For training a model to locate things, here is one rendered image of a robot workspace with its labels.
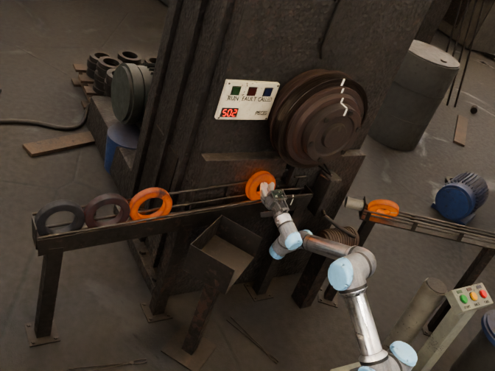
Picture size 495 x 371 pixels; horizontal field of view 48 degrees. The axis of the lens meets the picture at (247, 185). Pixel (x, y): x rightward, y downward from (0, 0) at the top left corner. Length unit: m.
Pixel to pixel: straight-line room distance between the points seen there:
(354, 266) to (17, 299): 1.57
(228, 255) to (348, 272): 0.52
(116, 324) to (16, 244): 0.70
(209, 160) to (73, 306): 0.99
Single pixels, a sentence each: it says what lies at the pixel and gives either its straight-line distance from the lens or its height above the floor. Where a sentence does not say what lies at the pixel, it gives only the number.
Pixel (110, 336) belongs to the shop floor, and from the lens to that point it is 2.73.
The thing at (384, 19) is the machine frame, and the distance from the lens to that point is 2.60.
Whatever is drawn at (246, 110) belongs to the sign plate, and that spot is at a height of 1.11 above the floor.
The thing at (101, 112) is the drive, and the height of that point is 0.25.
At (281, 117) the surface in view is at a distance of 2.36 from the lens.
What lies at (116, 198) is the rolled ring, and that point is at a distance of 2.24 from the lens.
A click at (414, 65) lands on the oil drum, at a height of 0.80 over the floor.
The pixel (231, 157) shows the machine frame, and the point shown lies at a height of 0.87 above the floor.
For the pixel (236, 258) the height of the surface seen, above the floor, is 0.60.
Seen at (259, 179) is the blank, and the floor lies 0.80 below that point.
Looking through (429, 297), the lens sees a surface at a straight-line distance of 2.94.
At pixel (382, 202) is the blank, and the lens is 2.85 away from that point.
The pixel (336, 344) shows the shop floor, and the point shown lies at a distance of 3.11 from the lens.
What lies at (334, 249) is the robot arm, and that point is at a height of 0.75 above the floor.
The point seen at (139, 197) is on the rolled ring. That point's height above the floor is 0.75.
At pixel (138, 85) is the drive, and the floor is 0.62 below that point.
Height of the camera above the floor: 2.13
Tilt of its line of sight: 33 degrees down
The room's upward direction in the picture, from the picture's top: 20 degrees clockwise
